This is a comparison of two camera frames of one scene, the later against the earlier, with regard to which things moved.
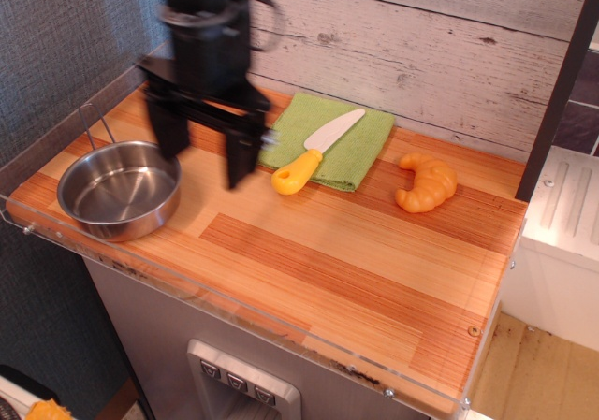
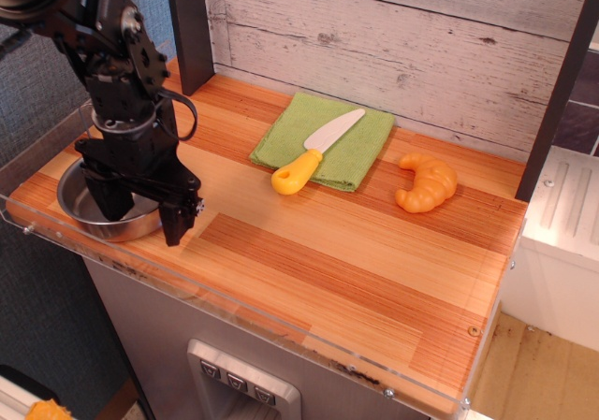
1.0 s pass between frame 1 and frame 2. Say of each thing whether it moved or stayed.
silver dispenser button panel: stayed
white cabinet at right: stayed
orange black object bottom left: stayed
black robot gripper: moved
